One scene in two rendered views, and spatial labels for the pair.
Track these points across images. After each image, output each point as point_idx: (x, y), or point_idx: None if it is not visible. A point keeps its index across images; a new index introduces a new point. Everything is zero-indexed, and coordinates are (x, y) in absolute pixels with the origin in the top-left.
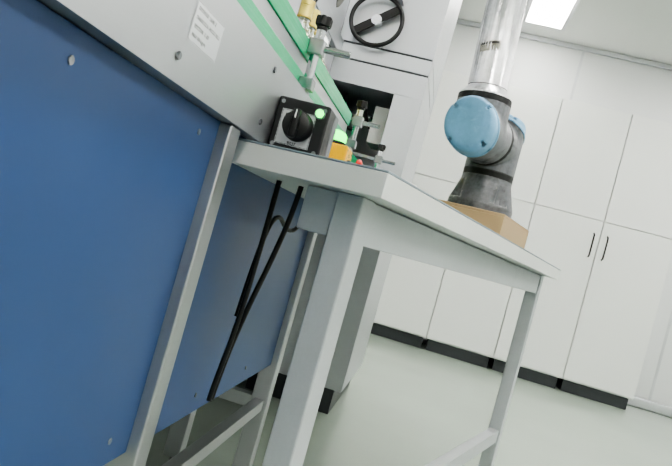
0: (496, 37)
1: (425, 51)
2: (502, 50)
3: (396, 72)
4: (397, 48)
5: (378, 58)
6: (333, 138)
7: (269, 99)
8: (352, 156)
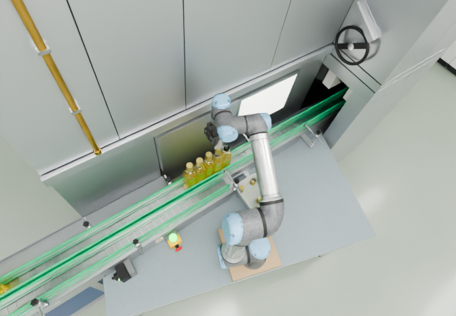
0: (227, 247)
1: (378, 76)
2: (229, 252)
3: (357, 80)
4: (362, 66)
5: (350, 66)
6: (135, 273)
7: (106, 272)
8: (315, 118)
